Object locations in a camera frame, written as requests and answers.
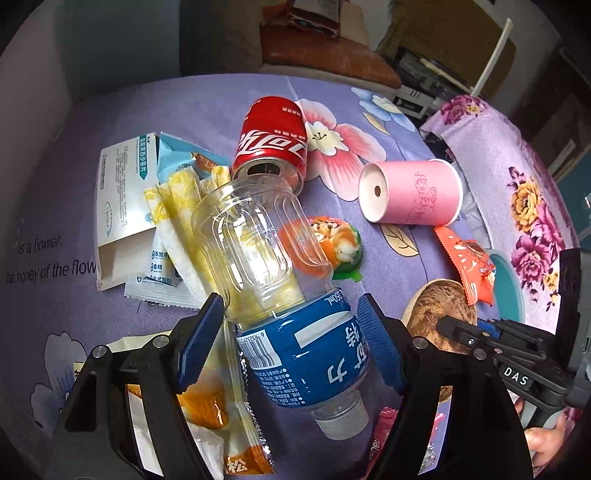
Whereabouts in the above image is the white tissue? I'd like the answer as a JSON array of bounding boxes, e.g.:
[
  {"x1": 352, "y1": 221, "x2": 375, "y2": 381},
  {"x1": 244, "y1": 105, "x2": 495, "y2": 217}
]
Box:
[{"x1": 127, "y1": 386, "x2": 224, "y2": 479}]

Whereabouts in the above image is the clear bottle blue label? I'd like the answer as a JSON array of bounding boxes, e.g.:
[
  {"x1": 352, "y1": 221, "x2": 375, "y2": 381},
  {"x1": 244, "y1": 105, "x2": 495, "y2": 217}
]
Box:
[{"x1": 191, "y1": 174, "x2": 369, "y2": 441}]

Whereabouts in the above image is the pink floral quilt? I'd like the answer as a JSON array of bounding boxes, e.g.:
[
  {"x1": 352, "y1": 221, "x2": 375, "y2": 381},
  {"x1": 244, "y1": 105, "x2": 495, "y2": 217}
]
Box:
[{"x1": 421, "y1": 95, "x2": 579, "y2": 332}]

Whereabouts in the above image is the teal trash bin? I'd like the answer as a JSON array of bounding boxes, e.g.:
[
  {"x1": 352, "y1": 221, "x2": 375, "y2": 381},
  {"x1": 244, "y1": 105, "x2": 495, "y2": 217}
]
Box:
[{"x1": 486, "y1": 249, "x2": 526, "y2": 323}]

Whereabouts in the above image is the red cola can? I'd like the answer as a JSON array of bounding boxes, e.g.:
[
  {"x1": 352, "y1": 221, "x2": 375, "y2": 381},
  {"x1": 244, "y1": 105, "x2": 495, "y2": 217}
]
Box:
[{"x1": 231, "y1": 96, "x2": 308, "y2": 195}]

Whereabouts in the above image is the green orange jelly cup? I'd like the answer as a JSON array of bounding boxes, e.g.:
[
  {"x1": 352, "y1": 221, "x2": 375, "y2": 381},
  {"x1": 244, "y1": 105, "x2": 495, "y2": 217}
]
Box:
[{"x1": 308, "y1": 216, "x2": 363, "y2": 282}]

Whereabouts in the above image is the beige sofa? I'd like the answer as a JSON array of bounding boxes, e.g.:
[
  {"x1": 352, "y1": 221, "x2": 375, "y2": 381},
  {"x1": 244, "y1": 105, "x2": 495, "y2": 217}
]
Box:
[{"x1": 179, "y1": 1, "x2": 402, "y2": 91}]

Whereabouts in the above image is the blue white sachet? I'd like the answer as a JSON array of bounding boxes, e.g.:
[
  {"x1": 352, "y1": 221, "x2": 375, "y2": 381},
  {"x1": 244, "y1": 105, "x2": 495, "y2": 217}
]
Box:
[{"x1": 124, "y1": 133, "x2": 229, "y2": 309}]

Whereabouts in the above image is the orange snack wrapper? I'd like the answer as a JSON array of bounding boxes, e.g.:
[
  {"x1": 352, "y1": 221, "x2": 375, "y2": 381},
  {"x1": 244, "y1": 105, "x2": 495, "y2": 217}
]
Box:
[{"x1": 434, "y1": 226, "x2": 496, "y2": 306}]

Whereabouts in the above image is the person's right hand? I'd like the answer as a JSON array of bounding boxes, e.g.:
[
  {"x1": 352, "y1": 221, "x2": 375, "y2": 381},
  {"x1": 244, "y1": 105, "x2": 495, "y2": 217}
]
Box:
[{"x1": 525, "y1": 408, "x2": 582, "y2": 476}]

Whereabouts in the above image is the yellow white striped wrapper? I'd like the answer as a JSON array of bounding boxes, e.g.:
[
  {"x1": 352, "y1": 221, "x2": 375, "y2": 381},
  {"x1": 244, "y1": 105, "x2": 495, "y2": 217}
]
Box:
[{"x1": 144, "y1": 165, "x2": 304, "y2": 321}]

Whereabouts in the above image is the white medicine box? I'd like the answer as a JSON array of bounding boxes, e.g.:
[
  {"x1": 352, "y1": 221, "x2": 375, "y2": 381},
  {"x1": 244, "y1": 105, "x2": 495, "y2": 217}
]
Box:
[{"x1": 95, "y1": 133, "x2": 158, "y2": 291}]

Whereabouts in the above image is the brown paper bowl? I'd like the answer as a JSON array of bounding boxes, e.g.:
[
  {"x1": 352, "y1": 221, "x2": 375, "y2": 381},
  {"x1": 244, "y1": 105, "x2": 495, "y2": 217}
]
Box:
[{"x1": 400, "y1": 278, "x2": 479, "y2": 407}]

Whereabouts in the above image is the white pole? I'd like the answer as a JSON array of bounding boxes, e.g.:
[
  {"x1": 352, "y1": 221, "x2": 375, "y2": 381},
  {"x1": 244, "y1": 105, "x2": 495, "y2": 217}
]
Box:
[{"x1": 471, "y1": 18, "x2": 514, "y2": 97}]

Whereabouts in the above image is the black stereo equipment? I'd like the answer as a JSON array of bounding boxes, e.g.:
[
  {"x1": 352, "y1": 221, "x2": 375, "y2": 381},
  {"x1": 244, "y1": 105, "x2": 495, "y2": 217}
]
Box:
[{"x1": 392, "y1": 47, "x2": 472, "y2": 126}]

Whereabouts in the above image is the olive hanging cloth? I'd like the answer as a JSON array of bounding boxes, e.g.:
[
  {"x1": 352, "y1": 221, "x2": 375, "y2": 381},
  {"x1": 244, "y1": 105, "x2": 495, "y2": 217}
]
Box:
[{"x1": 378, "y1": 1, "x2": 503, "y2": 88}]

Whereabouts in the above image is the pink paper cup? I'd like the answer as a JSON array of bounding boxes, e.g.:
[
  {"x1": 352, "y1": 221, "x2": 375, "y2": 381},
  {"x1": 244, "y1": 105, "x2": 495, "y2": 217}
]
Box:
[{"x1": 358, "y1": 159, "x2": 464, "y2": 226}]

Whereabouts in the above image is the orange brown seat cushion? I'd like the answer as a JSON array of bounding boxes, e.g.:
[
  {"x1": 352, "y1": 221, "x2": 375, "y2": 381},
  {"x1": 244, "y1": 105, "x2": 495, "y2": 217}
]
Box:
[{"x1": 259, "y1": 24, "x2": 402, "y2": 91}]

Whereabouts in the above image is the pink snack bag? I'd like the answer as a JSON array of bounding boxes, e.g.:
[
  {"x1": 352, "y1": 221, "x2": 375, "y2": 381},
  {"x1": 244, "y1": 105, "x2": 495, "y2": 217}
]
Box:
[{"x1": 365, "y1": 405, "x2": 449, "y2": 479}]

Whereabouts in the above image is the yellow cake wrapper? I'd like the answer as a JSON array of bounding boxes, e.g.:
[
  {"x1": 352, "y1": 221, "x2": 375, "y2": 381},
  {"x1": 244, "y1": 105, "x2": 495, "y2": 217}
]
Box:
[{"x1": 73, "y1": 317, "x2": 276, "y2": 476}]

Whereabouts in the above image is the red Hennessy bag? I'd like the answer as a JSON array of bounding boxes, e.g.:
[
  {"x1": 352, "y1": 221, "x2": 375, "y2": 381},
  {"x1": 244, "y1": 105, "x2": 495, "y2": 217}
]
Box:
[{"x1": 287, "y1": 0, "x2": 356, "y2": 38}]

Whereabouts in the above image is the purple floral bed sheet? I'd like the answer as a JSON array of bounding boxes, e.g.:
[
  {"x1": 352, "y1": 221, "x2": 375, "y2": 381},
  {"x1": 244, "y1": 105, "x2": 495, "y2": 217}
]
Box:
[{"x1": 0, "y1": 73, "x2": 500, "y2": 480}]

